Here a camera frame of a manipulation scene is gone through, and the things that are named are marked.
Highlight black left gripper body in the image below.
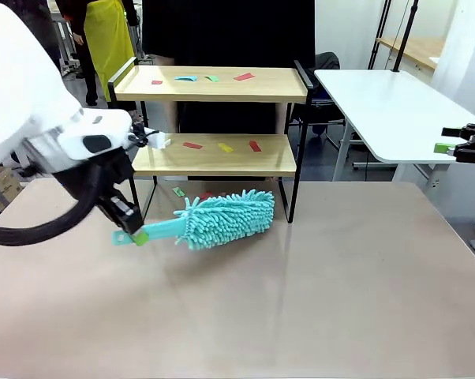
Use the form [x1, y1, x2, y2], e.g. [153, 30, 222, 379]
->
[55, 148, 137, 210]

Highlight teal microfiber duster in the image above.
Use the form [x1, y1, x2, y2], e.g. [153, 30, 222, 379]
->
[110, 189, 276, 253]

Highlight person's right forearm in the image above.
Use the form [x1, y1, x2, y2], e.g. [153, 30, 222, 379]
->
[154, 54, 182, 134]

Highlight person's left forearm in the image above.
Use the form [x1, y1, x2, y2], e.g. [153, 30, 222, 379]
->
[275, 103, 288, 134]

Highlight cardboard box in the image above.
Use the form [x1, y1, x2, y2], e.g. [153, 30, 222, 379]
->
[0, 165, 24, 207]

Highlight white side table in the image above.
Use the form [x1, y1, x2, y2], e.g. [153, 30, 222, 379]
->
[314, 69, 475, 183]

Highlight wooden background desk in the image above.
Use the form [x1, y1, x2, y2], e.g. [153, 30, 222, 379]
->
[375, 36, 447, 71]

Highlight black stand pole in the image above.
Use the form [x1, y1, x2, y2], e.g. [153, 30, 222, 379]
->
[392, 0, 420, 74]

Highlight black tripod legs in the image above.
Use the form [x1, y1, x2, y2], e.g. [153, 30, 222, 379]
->
[369, 0, 392, 68]

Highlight person in yellow apron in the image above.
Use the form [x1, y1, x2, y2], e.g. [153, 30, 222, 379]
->
[55, 0, 140, 107]

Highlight person in dark grey clothes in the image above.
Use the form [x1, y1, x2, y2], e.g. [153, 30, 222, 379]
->
[26, 0, 63, 70]

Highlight black office chair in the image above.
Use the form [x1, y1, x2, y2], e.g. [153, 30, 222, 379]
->
[290, 52, 346, 139]

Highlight person in black shirt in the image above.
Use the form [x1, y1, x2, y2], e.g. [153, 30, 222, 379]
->
[141, 0, 316, 182]

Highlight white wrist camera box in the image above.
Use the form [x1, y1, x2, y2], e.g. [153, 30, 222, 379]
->
[144, 132, 172, 150]

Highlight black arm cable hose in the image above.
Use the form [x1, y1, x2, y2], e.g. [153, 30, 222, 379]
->
[0, 165, 104, 246]

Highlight two-tier wooden shelf black frame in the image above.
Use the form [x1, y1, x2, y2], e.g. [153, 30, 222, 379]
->
[107, 57, 314, 225]

